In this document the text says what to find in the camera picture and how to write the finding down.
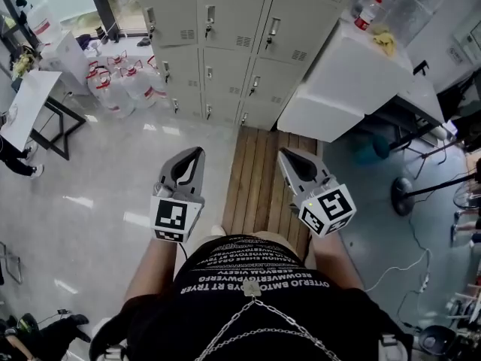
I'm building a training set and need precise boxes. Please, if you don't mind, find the black window frame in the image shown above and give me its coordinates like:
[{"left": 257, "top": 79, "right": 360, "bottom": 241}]
[{"left": 84, "top": 0, "right": 138, "bottom": 43}]

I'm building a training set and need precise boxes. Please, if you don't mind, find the cluster of clear water jugs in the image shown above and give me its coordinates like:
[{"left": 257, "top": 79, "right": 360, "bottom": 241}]
[{"left": 86, "top": 50, "right": 168, "bottom": 119}]

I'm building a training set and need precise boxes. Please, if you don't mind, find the white table with black frame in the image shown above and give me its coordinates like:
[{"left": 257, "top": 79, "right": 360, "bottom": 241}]
[{"left": 0, "top": 69, "right": 87, "bottom": 161}]

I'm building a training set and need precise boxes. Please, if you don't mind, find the person's black printed shirt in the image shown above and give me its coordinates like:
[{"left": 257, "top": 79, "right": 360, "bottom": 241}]
[{"left": 88, "top": 234, "right": 414, "bottom": 361}]

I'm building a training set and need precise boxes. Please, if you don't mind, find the white cardboard box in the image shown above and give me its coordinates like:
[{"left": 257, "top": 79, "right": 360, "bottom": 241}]
[{"left": 39, "top": 30, "right": 91, "bottom": 96}]

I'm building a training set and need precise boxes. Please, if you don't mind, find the yellow cloth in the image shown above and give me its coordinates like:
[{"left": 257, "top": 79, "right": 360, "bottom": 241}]
[{"left": 371, "top": 23, "right": 398, "bottom": 56}]

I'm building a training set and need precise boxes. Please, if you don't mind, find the person's left forearm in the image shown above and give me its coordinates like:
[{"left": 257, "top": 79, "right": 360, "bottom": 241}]
[{"left": 126, "top": 235, "right": 182, "bottom": 305}]

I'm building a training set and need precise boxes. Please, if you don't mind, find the white floor cable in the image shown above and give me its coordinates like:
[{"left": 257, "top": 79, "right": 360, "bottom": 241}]
[{"left": 364, "top": 248, "right": 431, "bottom": 293}]

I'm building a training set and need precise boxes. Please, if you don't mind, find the grey metal locker cabinet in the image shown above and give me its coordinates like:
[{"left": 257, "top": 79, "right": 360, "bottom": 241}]
[{"left": 134, "top": 0, "right": 356, "bottom": 132}]

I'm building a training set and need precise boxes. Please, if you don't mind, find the white plastic bucket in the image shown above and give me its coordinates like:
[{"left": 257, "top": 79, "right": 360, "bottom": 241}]
[{"left": 28, "top": 0, "right": 63, "bottom": 47}]

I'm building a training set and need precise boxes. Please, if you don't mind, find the clear bottle with red label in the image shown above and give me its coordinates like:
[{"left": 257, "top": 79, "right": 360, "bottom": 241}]
[{"left": 352, "top": 0, "right": 384, "bottom": 32}]

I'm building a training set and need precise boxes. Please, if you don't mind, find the metal chair frame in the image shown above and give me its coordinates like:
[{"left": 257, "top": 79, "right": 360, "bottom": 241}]
[{"left": 0, "top": 241, "right": 24, "bottom": 286}]

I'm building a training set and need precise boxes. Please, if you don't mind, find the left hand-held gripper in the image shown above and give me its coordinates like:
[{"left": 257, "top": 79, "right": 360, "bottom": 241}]
[{"left": 150, "top": 147, "right": 207, "bottom": 244}]

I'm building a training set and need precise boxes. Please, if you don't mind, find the yellow flower bunch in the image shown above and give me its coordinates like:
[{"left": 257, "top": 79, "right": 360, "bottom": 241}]
[{"left": 13, "top": 49, "right": 38, "bottom": 78}]

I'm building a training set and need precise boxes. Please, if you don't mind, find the black stand with round base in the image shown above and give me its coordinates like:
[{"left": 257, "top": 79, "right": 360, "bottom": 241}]
[{"left": 390, "top": 171, "right": 481, "bottom": 217}]

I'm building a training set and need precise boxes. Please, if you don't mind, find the silver chain necklace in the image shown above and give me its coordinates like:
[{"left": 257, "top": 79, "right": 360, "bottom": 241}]
[{"left": 195, "top": 281, "right": 341, "bottom": 361}]

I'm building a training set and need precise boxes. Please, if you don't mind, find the wire cage floor fan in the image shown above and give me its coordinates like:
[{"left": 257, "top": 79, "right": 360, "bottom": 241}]
[{"left": 452, "top": 181, "right": 481, "bottom": 213}]

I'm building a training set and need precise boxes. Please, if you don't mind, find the black round base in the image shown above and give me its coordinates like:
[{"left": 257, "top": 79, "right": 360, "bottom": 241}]
[{"left": 418, "top": 324, "right": 458, "bottom": 357}]

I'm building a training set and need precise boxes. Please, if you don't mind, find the wooden slat pallet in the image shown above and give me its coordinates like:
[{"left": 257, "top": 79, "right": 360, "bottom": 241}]
[{"left": 221, "top": 126, "right": 324, "bottom": 259}]

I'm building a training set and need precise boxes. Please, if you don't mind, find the person's right forearm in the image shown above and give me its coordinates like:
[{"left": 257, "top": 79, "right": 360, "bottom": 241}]
[{"left": 310, "top": 231, "right": 365, "bottom": 293}]

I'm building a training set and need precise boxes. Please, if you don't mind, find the large white foam box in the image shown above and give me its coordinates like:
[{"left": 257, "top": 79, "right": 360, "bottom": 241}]
[{"left": 277, "top": 19, "right": 414, "bottom": 144}]

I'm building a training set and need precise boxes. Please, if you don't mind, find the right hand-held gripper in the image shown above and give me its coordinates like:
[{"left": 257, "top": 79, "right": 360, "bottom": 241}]
[{"left": 277, "top": 147, "right": 357, "bottom": 238}]

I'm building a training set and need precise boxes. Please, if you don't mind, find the dark teal round seat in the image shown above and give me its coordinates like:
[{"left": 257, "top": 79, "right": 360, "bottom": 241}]
[{"left": 371, "top": 134, "right": 392, "bottom": 160}]

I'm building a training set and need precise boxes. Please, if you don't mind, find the grey desk with black frame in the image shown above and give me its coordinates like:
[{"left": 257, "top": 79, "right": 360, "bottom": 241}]
[{"left": 360, "top": 60, "right": 458, "bottom": 153}]

